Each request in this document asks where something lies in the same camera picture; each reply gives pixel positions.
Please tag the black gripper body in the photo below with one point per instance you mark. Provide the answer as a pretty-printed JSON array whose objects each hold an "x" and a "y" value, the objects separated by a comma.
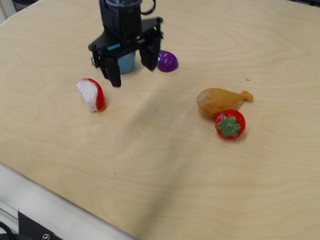
[{"x": 123, "y": 24}]

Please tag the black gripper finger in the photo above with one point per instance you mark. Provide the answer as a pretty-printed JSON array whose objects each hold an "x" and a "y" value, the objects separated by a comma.
[
  {"x": 149, "y": 54},
  {"x": 111, "y": 70}
]

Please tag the blue plastic cup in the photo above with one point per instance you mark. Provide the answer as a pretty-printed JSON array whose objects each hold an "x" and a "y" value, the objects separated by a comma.
[{"x": 126, "y": 63}]

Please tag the teal toy cucumber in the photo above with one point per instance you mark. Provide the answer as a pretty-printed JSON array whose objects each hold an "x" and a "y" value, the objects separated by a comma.
[{"x": 113, "y": 47}]

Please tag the purple toy eggplant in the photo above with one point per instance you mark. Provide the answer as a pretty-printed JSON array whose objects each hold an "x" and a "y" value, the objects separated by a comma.
[{"x": 167, "y": 61}]

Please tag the red white sushi toy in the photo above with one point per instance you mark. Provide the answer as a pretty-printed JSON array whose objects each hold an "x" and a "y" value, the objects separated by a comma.
[{"x": 91, "y": 93}]

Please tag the orange toy chicken drumstick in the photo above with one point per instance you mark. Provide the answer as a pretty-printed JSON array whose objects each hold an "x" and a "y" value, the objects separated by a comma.
[{"x": 213, "y": 101}]

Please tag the red toy strawberry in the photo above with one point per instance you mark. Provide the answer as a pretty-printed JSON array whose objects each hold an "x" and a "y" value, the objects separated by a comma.
[{"x": 230, "y": 124}]

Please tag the black metal bracket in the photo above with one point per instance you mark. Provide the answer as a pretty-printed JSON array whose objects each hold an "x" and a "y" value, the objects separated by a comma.
[{"x": 31, "y": 230}]

